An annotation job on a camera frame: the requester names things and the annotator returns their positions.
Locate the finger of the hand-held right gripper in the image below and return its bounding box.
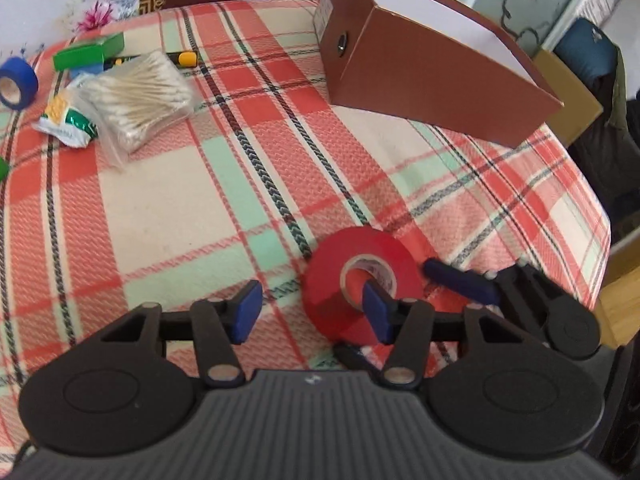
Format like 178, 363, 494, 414
334, 342, 388, 368
424, 259, 566, 341

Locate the small green box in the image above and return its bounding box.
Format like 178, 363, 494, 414
53, 32, 125, 72

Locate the large tan cardboard box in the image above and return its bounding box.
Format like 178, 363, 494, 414
531, 47, 604, 147

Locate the brown cardboard shoebox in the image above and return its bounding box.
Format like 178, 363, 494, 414
312, 0, 566, 148

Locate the blue tape roll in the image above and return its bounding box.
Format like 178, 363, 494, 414
0, 56, 39, 109

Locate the blue chair back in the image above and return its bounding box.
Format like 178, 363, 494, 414
554, 17, 619, 92

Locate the bag of cotton swabs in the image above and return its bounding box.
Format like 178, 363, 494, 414
74, 51, 197, 172

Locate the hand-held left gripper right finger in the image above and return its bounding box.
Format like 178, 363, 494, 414
362, 280, 521, 391

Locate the green and white packet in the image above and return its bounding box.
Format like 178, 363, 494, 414
32, 94, 99, 149

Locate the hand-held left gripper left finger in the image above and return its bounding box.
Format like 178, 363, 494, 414
102, 280, 263, 388

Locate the red tape roll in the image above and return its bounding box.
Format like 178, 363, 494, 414
301, 226, 425, 348

